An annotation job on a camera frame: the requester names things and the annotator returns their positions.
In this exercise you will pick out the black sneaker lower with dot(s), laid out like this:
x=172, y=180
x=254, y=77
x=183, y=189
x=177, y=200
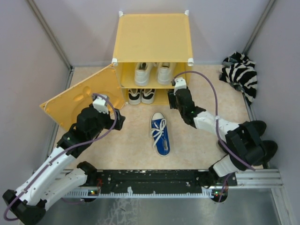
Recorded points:
x=271, y=149

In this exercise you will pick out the black sneaker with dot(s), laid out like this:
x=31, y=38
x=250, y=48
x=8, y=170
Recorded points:
x=259, y=125
x=271, y=149

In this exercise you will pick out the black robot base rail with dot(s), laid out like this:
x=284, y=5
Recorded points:
x=153, y=184

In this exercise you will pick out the black sneaker upper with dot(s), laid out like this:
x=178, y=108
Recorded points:
x=259, y=125

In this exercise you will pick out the black white canvas shoe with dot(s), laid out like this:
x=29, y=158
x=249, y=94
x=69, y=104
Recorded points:
x=134, y=96
x=147, y=96

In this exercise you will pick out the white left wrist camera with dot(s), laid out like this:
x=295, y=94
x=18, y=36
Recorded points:
x=100, y=103

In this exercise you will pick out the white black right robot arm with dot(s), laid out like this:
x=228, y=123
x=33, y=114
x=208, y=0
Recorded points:
x=242, y=143

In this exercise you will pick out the black white striped cloth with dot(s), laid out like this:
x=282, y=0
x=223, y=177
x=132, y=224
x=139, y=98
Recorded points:
x=239, y=71

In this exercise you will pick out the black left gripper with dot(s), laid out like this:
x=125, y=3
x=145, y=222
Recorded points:
x=120, y=119

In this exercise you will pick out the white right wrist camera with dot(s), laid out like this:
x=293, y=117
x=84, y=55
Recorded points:
x=179, y=83

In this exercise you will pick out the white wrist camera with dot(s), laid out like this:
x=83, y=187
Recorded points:
x=100, y=103
x=179, y=83

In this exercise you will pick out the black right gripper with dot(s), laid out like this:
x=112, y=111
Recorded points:
x=171, y=97

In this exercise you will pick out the blue canvas shoe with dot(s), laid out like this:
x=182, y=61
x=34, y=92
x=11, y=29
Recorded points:
x=159, y=134

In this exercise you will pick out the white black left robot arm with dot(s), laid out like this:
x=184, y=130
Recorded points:
x=32, y=200

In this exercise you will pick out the yellow cabinet door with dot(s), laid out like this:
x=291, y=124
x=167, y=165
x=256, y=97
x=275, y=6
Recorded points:
x=65, y=107

